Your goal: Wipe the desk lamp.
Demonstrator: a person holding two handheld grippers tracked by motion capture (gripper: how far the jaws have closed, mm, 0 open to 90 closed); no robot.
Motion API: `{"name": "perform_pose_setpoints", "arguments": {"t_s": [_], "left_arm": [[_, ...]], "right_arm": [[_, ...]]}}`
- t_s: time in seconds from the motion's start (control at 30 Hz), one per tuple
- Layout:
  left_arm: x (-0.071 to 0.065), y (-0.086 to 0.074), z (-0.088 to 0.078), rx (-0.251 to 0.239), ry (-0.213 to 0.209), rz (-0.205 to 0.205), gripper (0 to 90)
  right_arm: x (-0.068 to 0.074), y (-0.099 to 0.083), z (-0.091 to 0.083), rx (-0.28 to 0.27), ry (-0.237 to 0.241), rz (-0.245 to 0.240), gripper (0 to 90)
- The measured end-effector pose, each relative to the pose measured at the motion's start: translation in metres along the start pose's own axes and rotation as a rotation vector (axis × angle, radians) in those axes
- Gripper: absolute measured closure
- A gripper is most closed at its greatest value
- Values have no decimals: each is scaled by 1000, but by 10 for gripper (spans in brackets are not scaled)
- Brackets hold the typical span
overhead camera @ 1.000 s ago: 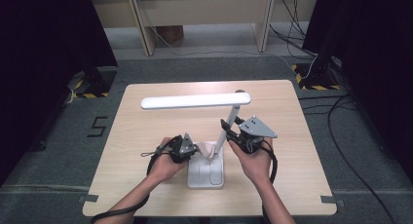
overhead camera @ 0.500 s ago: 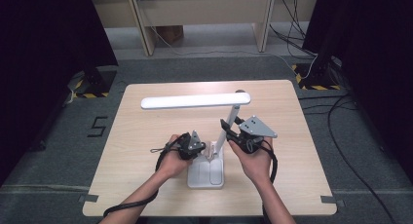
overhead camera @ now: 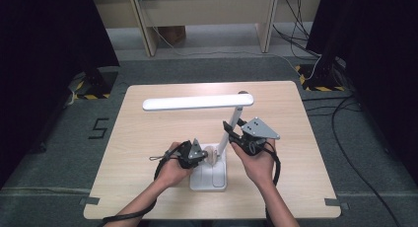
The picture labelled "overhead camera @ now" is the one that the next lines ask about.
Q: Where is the grey tape piece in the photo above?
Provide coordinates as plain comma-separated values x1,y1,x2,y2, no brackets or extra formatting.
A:
324,197,350,211
79,196,101,206

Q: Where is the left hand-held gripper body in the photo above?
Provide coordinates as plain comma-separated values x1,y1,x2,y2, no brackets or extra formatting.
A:
176,137,208,170

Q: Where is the white desk lamp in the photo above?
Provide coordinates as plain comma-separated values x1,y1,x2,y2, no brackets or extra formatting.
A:
142,94,255,192

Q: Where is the brown cardboard box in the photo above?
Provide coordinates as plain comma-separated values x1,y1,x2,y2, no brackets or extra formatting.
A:
157,25,187,45

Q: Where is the black cables bundle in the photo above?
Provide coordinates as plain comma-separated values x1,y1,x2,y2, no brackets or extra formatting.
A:
272,0,322,61

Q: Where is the white floor cable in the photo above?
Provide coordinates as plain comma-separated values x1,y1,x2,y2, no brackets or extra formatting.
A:
139,0,323,82

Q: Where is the right hand-held gripper black cable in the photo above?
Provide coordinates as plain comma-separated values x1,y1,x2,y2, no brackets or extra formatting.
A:
261,143,282,227

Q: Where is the person's right hand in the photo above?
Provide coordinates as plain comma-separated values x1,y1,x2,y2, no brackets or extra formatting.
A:
230,138,276,189

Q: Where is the black stand base striped tape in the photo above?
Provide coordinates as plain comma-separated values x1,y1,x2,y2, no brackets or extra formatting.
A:
295,53,346,93
68,67,119,102

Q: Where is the hand-held gripper black cable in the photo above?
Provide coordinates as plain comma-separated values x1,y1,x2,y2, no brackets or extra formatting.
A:
98,143,182,227
261,143,282,227

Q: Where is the person's left hand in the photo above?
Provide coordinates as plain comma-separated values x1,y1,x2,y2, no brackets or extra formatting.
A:
154,141,195,189

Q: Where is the left hand-held gripper black cable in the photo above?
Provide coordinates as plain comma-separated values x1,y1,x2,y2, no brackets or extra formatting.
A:
98,143,182,227

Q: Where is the long black floor cable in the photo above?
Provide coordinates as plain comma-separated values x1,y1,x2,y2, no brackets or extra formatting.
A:
302,93,403,227

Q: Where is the beige desk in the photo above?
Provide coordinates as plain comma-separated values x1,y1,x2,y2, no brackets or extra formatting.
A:
90,0,324,58

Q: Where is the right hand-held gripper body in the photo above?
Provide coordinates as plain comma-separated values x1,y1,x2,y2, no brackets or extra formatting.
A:
231,116,281,157

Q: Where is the black curtain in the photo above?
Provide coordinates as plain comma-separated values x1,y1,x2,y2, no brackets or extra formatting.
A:
0,0,120,189
307,0,418,186

